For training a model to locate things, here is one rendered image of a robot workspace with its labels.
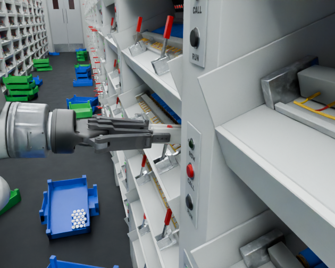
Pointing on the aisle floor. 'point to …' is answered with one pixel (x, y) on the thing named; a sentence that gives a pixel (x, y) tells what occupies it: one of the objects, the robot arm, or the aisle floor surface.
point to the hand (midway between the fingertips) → (167, 133)
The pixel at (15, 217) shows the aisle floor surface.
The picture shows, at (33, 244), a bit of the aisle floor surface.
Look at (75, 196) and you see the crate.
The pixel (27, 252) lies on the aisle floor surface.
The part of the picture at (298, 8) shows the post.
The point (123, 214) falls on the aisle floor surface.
